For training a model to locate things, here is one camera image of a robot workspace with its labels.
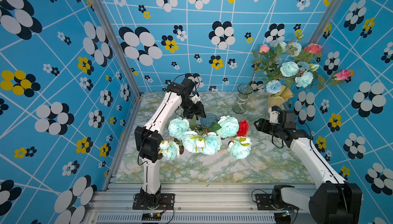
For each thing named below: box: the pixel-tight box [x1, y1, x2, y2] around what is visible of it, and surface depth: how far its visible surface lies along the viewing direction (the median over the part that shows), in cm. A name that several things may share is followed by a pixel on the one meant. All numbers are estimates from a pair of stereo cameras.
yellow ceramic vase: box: [267, 85, 295, 109], surface depth 91 cm
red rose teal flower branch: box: [236, 119, 250, 137], surface depth 65 cm
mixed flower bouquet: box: [248, 40, 352, 96], surface depth 80 cm
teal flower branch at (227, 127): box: [211, 115, 252, 160], surface depth 49 cm
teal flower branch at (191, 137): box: [158, 114, 223, 161], surface depth 48 cm
